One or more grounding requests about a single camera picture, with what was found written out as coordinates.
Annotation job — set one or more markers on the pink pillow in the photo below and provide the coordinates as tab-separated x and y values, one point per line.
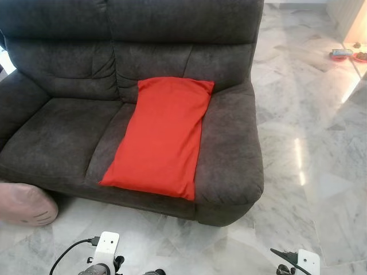
23	203

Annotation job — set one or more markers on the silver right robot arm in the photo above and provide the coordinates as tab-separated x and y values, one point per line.
285	270

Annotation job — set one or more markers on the red pillow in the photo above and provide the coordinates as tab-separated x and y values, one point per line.
160	143

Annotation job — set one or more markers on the dark brown fabric sofa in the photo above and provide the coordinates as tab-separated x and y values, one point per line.
57	132

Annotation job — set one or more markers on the red pet bowl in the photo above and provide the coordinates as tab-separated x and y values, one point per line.
339	56
361	57

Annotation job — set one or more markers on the white cabinet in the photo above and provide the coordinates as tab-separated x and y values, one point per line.
344	14

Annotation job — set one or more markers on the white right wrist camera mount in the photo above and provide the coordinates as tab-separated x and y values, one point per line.
308	262

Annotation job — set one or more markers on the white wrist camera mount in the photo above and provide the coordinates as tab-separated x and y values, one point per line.
106	246
308	262

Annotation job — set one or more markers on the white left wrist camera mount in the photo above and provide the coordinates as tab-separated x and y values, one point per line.
106	246

